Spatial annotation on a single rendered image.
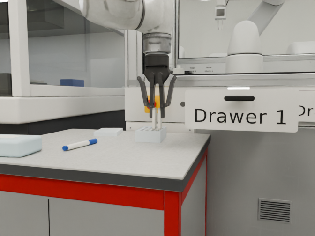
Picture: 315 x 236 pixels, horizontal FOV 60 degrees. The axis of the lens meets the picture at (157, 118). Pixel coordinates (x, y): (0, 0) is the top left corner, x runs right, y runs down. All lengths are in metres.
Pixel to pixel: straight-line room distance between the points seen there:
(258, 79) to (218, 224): 0.60
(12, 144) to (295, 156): 0.93
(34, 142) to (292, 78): 0.88
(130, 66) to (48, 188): 0.68
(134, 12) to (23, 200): 0.55
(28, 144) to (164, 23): 0.51
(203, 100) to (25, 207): 0.52
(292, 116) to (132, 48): 0.70
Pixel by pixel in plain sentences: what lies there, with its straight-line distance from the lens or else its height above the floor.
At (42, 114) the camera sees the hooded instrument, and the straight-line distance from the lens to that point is 1.26.
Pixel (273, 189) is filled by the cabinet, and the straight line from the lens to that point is 1.16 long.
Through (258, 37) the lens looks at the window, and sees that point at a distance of 1.13.
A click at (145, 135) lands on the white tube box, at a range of 0.88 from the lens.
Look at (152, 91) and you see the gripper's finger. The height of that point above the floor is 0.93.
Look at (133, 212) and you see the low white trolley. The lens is 0.60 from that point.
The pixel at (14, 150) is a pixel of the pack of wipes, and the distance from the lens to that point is 0.75.
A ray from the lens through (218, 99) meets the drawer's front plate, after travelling 0.76.
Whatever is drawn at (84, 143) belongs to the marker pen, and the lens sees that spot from 0.84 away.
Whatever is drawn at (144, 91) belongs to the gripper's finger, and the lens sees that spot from 0.87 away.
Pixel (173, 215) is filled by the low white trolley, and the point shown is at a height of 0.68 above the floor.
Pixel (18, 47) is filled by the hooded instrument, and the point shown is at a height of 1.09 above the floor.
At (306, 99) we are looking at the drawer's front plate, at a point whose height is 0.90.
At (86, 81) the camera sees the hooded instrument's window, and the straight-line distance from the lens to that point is 1.60.
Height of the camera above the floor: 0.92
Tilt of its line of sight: 5 degrees down
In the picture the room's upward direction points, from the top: straight up
